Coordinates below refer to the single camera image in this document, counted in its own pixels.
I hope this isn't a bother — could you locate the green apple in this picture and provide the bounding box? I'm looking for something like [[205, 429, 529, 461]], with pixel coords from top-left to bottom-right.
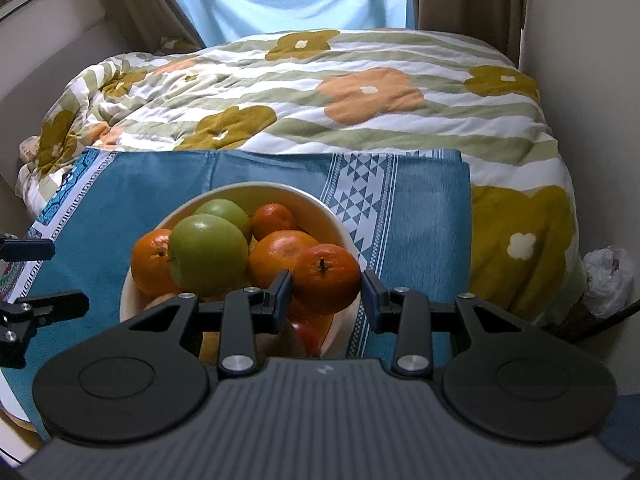
[[168, 214, 248, 297], [195, 198, 252, 242]]

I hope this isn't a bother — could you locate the large orange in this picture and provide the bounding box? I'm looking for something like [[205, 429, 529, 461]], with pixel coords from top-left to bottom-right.
[[247, 230, 319, 288]]

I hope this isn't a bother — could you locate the blue patterned cloth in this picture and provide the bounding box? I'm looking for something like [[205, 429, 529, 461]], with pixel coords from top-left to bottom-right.
[[1, 148, 471, 426]]

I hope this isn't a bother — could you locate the right brown curtain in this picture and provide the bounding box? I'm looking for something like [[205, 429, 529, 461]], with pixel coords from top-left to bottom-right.
[[406, 0, 532, 66]]

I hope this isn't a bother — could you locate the white plastic bag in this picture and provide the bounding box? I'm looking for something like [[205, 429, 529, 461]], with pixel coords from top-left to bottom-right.
[[584, 246, 634, 320]]

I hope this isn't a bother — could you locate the left brown curtain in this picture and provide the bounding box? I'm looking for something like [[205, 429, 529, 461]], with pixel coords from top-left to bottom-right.
[[100, 0, 205, 52]]

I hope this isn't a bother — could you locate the cream ceramic fruit bowl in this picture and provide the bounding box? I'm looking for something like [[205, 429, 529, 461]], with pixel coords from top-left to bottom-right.
[[118, 181, 362, 360]]

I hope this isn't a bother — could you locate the brown kiwi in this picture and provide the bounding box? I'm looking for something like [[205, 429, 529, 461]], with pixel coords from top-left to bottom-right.
[[255, 332, 306, 362]]

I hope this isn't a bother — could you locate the green apple in bowl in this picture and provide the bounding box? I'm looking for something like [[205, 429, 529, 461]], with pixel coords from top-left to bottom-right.
[[168, 214, 248, 297]]

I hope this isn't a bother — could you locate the floral striped duvet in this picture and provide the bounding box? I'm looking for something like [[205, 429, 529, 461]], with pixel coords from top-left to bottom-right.
[[15, 29, 586, 324]]

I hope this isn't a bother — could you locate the grey bed headboard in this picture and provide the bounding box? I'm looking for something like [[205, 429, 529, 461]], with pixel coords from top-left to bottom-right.
[[1, 20, 130, 188]]

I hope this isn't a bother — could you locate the brown curtain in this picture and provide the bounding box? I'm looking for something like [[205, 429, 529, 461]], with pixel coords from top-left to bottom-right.
[[406, 0, 532, 66], [100, 0, 205, 52]]

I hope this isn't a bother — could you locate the small mandarin orange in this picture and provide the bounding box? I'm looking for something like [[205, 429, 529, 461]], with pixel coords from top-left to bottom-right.
[[292, 244, 361, 315]]

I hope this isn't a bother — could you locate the small orange in bowl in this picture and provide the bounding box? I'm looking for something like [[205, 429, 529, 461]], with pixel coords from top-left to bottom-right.
[[250, 203, 296, 240]]

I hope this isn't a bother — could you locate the red cherry tomato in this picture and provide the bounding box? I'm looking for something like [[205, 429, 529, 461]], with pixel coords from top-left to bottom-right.
[[292, 322, 326, 358]]

